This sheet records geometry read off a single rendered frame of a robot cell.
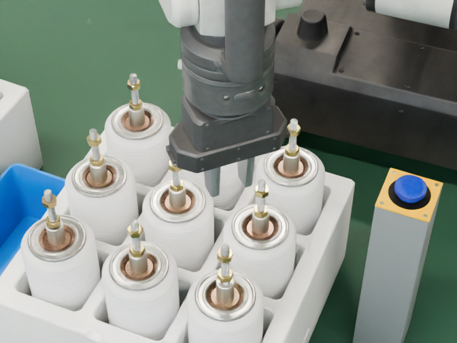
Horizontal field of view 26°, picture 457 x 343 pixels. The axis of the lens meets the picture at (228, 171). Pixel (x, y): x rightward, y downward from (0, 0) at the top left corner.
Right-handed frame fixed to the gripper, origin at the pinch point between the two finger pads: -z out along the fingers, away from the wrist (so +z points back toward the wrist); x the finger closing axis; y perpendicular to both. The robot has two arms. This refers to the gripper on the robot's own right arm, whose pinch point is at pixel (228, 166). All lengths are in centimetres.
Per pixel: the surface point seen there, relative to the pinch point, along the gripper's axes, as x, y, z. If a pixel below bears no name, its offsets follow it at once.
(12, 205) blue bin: -19, 45, -43
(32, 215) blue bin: -17, 45, -47
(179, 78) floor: 18, 69, -47
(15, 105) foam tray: -15, 54, -30
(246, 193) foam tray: 11.6, 22.2, -30.5
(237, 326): -0.1, -2.8, -24.6
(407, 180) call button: 25.9, 4.0, -15.9
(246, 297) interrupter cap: 2.3, 0.2, -23.8
